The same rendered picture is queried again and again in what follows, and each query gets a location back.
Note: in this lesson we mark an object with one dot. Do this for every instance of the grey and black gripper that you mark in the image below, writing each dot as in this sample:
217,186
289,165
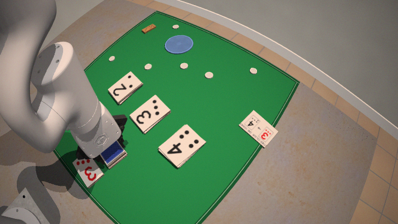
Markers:
108,129

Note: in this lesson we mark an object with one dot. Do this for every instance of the brown rectangular block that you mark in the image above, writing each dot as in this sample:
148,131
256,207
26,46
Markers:
149,28

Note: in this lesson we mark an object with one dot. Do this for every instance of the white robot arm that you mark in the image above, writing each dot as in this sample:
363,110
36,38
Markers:
65,99

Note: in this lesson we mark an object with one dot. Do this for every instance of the green card table cloth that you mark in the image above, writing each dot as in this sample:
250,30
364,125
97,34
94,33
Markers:
145,187

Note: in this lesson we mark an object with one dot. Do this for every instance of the blue round coaster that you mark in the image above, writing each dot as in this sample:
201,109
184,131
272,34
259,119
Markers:
179,44

